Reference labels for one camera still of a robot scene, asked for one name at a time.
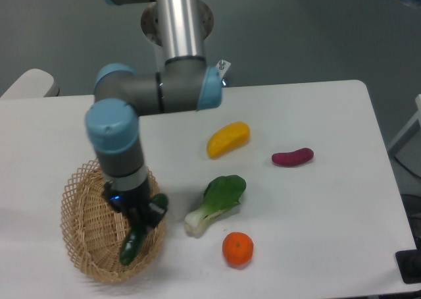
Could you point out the yellow mango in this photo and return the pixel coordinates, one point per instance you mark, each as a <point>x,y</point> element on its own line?
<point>228,138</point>

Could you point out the black device at table edge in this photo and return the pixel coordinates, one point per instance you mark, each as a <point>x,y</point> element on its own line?
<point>408,262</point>

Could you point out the white furniture frame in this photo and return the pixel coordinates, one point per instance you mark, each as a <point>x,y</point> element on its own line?
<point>406,133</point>

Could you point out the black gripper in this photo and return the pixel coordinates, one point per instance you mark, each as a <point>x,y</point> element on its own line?
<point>136,206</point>

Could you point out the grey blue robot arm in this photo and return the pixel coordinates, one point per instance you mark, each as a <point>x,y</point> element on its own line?
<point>122,97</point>

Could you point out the purple sweet potato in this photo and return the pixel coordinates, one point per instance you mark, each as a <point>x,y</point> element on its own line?
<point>293,158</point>

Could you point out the woven wicker basket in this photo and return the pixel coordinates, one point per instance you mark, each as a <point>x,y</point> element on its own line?
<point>93,233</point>

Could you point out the green cucumber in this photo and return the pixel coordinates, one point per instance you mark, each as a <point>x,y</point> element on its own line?
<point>134,241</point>

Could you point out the orange tangerine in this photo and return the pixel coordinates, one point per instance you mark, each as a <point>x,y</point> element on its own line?
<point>237,248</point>

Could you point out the green bok choy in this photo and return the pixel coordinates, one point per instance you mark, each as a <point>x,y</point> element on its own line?
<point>221,195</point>

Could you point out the white chair armrest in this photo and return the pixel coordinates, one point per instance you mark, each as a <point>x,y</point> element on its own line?
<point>34,83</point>

